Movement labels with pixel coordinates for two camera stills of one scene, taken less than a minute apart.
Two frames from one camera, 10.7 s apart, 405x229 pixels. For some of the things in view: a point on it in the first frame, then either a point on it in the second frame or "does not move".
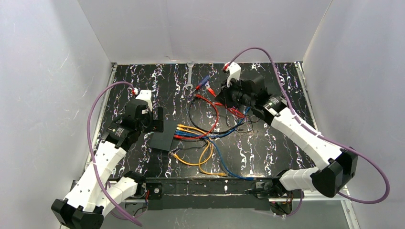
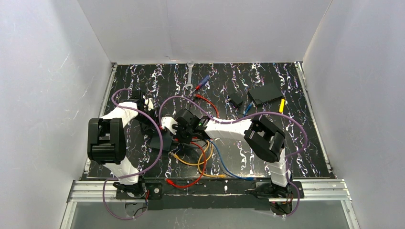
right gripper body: (227, 96) to (172, 136)
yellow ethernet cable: (211, 145) does not move
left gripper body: (157, 120) does not move
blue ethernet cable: (226, 171) does not move
